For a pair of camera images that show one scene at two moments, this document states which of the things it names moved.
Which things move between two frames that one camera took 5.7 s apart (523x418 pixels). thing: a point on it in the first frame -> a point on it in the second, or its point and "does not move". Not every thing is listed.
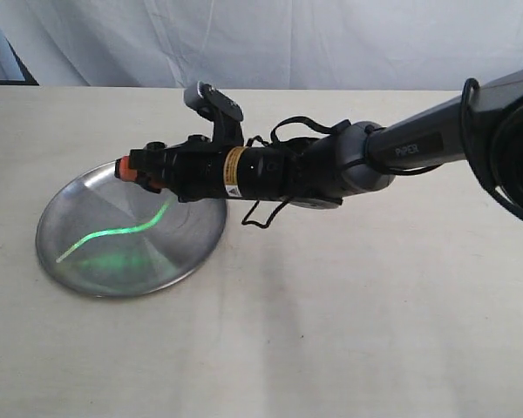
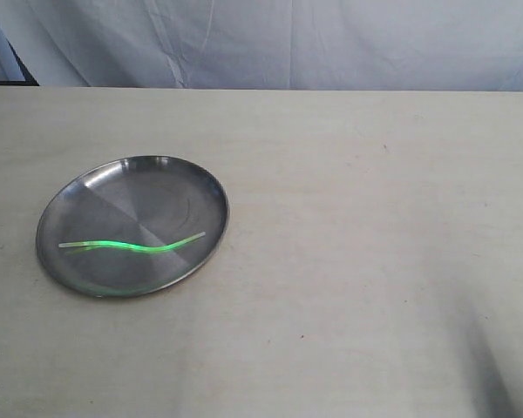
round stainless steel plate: x=124 y=264 does not move
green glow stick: x=123 y=229 -> x=129 y=246
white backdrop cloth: x=392 y=45 does not move
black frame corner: x=28 y=79 does not move
